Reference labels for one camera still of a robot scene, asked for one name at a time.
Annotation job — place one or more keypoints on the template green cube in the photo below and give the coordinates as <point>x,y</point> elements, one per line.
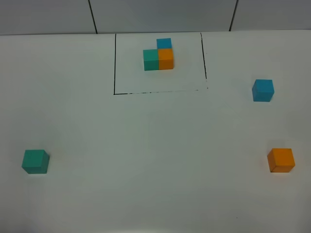
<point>151,60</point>

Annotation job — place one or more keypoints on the template orange cube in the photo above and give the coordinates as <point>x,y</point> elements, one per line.
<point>166,59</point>

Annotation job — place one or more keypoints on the template blue cube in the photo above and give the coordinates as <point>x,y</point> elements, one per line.
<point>164,43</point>

